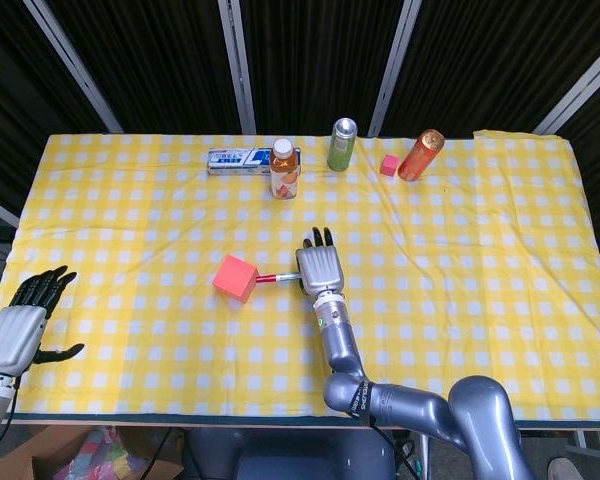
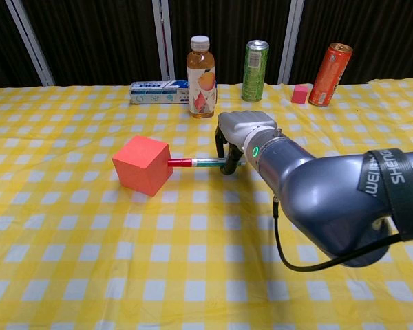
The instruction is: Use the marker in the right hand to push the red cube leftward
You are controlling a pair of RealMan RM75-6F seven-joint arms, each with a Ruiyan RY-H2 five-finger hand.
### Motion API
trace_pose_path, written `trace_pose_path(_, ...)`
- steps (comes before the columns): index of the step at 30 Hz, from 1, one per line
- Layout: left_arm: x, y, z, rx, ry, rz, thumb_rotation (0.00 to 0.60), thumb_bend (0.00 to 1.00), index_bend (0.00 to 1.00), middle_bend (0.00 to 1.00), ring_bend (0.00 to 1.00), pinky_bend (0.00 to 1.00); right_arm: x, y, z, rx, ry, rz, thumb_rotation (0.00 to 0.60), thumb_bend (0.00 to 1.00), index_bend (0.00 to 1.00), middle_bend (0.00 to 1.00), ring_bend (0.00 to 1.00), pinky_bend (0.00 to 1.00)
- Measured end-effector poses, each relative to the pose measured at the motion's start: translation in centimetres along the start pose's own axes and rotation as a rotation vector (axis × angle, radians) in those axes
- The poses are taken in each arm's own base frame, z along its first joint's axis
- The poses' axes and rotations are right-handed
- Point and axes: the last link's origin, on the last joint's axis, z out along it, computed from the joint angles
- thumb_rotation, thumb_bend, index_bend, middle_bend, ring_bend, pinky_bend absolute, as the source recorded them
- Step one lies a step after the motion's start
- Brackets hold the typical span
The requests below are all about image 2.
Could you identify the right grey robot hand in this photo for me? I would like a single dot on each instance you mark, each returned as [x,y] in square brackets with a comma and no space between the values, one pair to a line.
[242,127]

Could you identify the red capped white marker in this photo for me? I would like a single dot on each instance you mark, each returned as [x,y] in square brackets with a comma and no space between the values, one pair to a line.
[189,162]

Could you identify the large pink cube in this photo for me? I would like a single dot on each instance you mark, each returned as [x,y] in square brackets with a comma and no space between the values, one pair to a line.
[142,168]

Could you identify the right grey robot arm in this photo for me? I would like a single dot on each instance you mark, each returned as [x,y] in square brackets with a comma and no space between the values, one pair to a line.
[330,192]

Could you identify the green drink can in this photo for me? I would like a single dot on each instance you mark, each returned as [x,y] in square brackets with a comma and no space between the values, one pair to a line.
[254,72]

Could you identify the orange juice bottle white cap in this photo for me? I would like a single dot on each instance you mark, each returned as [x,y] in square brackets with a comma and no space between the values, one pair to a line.
[201,82]

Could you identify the small pink cube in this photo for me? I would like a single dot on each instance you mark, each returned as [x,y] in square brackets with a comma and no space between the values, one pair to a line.
[299,94]

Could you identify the blue white carton box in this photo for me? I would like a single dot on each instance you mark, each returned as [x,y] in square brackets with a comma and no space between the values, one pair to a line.
[158,93]

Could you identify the orange drink can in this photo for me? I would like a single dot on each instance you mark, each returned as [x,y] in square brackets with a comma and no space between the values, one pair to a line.
[328,75]

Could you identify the yellow white checkered tablecloth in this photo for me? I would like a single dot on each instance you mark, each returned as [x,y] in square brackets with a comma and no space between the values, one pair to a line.
[89,258]

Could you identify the white metal frame post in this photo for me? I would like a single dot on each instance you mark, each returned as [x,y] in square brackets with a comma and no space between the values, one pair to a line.
[163,38]
[31,41]
[290,38]

